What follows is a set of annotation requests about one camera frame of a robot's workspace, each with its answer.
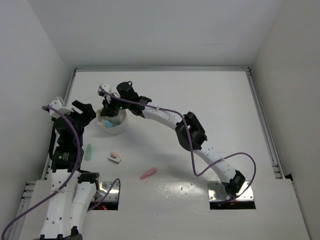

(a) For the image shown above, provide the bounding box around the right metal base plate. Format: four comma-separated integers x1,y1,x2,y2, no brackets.
207,181,255,203

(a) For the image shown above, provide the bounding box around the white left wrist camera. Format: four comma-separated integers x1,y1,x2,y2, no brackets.
48,96,73,118

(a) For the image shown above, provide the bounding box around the green highlighter clear cap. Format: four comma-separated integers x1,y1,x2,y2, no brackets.
113,119,122,126

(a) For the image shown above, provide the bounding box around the white round divided container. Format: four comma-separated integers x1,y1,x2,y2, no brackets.
96,109,128,135

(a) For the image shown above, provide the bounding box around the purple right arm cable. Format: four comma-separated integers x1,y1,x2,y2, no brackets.
98,86,258,202

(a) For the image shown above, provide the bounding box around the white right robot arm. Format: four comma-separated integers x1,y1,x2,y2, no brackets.
98,81,246,200

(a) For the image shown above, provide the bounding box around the pink white stapler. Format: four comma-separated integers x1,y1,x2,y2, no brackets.
107,151,122,164

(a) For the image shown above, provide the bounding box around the pink highlighter pen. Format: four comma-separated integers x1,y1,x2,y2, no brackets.
140,167,158,180

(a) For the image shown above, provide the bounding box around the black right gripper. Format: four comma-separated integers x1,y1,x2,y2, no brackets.
102,93,131,117

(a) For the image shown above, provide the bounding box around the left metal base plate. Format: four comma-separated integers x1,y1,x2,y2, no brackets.
91,181,120,203

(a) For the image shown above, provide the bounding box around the small green highlighter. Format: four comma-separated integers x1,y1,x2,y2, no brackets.
84,144,92,161

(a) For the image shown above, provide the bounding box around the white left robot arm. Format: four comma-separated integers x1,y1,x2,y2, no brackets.
39,96,100,240

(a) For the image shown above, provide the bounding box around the metal base plate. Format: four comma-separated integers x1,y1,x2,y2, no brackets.
91,181,120,203
207,181,255,203

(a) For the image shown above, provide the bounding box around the blue highlighter pen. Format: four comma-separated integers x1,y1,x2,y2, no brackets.
103,120,114,128

